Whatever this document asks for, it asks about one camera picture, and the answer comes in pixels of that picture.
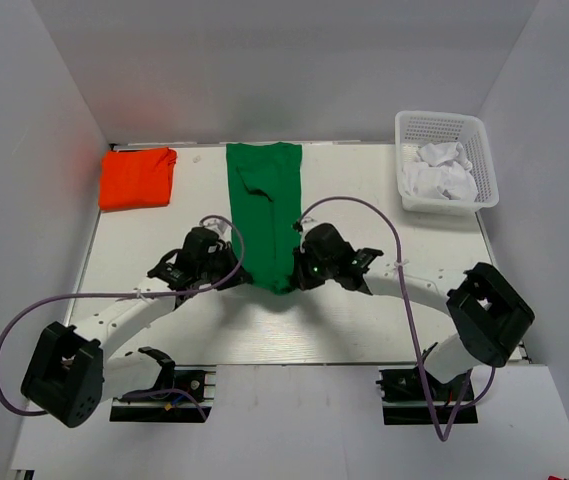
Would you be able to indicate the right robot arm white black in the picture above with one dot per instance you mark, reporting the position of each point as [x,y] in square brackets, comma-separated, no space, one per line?
[489,316]

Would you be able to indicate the white t shirt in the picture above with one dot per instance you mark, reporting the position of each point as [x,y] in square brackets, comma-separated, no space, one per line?
[440,172]

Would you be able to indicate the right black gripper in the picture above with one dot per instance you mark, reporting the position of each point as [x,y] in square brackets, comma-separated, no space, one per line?
[300,273]

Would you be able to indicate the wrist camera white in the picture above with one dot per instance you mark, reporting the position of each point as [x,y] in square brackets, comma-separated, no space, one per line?
[304,224]
[216,224]

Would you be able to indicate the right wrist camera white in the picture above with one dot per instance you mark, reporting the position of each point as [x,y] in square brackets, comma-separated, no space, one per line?
[304,224]

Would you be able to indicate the folded orange t shirt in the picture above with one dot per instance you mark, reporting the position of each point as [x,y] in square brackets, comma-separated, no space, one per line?
[138,179]

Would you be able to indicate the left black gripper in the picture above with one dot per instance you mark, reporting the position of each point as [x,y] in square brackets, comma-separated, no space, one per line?
[234,270]

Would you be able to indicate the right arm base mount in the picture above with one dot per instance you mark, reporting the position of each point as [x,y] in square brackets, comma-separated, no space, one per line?
[404,402]

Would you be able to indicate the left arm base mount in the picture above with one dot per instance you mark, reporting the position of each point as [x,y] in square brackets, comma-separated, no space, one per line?
[189,400]

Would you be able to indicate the green t shirt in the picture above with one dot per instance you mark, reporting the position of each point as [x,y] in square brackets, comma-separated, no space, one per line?
[264,186]

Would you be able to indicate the white plastic basket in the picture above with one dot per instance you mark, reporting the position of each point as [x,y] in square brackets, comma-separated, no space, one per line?
[414,129]

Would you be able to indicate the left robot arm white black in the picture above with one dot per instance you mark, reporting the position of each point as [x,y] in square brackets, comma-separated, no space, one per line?
[75,368]

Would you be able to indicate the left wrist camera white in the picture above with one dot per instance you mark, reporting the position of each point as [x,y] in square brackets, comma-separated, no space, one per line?
[216,224]

